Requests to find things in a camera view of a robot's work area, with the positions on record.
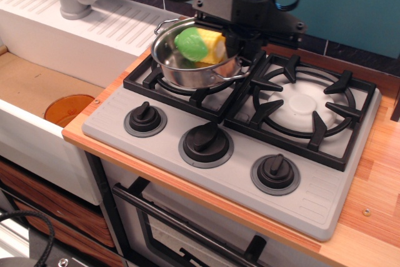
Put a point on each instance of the black right burner grate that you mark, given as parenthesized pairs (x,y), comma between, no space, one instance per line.
(318,114)

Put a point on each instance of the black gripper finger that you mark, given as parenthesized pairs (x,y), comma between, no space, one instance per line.
(233,43)
(252,51)

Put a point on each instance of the black right stove knob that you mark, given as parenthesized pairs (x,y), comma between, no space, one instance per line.
(275,175)

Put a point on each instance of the black middle stove knob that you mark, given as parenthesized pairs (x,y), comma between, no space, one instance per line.
(206,146)

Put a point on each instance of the black left stove knob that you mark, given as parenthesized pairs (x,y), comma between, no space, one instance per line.
(145,121)

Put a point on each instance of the yellow green toy corncob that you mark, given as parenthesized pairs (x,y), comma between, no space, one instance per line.
(201,45)

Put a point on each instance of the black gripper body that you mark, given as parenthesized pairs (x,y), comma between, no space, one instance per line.
(265,21)

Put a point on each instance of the grey toy stove top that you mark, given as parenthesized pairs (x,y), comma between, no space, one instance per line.
(313,208)

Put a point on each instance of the wooden drawer fronts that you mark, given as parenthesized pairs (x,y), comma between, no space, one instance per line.
(79,226)

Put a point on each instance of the black left burner grate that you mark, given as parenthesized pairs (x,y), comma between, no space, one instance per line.
(212,104)

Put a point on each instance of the toy oven door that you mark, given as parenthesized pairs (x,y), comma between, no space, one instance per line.
(172,230)

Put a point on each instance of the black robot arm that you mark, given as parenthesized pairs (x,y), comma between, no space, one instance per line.
(249,25)

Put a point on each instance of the small steel pot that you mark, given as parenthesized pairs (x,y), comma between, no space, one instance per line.
(185,73)

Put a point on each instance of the black stove knob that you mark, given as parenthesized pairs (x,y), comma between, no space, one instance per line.
(145,121)
(275,175)
(206,146)

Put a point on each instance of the white toy sink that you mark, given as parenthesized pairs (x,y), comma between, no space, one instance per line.
(45,57)

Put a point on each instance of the black burner grate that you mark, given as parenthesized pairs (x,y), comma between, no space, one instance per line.
(212,104)
(318,114)

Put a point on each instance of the orange plastic plate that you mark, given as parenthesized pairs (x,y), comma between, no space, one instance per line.
(64,110)

